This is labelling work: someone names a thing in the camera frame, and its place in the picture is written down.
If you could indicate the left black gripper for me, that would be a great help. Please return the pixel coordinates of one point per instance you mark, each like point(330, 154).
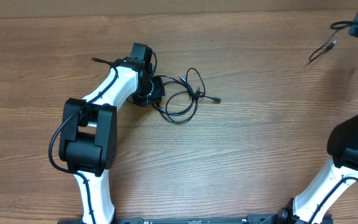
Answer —
point(158, 95)

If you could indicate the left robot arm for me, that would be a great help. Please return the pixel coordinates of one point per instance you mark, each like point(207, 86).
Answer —
point(88, 132)

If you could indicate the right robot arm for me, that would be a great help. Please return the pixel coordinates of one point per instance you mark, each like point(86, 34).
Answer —
point(339, 172)

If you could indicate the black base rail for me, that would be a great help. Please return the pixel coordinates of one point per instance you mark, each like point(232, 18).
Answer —
point(250, 219)

